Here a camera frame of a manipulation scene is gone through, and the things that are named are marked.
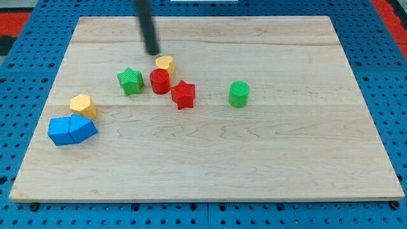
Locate red star block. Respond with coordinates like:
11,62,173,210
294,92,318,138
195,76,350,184
170,80,196,110

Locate yellow hexagon block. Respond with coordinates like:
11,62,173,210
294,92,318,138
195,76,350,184
69,94,97,119

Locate light wooden board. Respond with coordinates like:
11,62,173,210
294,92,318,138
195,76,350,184
10,16,404,203

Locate yellow heart block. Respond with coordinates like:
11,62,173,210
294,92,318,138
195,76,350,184
155,55,175,76

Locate blue pentagon block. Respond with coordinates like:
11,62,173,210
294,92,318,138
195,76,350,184
69,114,98,143

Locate green star block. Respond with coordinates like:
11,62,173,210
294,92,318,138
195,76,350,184
117,67,144,96

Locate green cylinder block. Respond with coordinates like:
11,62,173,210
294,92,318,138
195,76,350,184
228,81,250,108

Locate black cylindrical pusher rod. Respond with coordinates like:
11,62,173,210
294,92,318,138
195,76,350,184
134,0,160,56

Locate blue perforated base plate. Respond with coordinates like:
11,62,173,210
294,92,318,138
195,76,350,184
1,1,406,228

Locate red cylinder block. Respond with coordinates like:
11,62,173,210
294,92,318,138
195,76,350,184
149,69,170,95

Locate blue cube block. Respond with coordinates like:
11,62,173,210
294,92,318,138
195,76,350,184
48,116,74,146

